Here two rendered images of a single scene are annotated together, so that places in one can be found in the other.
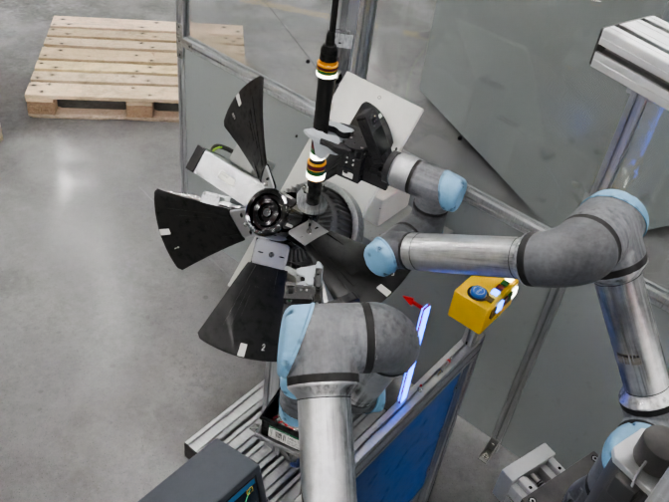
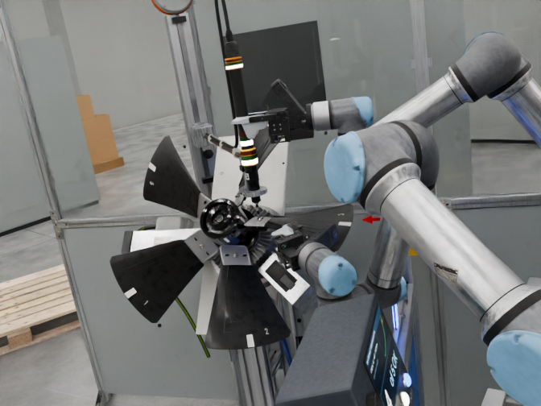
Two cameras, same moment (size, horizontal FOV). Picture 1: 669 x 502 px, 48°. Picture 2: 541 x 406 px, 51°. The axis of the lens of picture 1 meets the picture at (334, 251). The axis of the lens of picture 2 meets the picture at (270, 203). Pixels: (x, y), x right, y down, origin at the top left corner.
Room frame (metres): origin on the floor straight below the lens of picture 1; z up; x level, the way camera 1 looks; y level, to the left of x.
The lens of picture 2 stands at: (-0.05, 0.44, 1.67)
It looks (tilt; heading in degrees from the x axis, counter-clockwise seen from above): 16 degrees down; 344
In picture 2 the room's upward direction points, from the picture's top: 9 degrees counter-clockwise
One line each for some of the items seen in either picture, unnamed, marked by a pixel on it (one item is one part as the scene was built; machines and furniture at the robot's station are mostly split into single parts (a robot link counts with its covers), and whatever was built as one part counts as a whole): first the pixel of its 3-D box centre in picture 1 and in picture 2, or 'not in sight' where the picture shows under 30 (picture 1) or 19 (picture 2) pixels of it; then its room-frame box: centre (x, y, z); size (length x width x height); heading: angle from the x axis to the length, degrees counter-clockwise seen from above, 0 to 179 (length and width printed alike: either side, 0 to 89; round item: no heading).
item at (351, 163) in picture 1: (368, 160); (290, 122); (1.36, -0.05, 1.45); 0.12 x 0.08 x 0.09; 65
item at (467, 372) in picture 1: (441, 435); (419, 399); (1.47, -0.42, 0.39); 0.04 x 0.04 x 0.78; 55
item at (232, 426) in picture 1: (291, 433); not in sight; (1.65, 0.06, 0.04); 0.62 x 0.45 x 0.08; 145
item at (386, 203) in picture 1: (376, 191); not in sight; (1.99, -0.11, 0.92); 0.17 x 0.16 x 0.11; 145
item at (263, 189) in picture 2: (314, 186); (250, 176); (1.42, 0.07, 1.32); 0.09 x 0.07 x 0.10; 0
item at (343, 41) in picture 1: (338, 50); (202, 134); (2.03, 0.07, 1.36); 0.10 x 0.07 x 0.09; 0
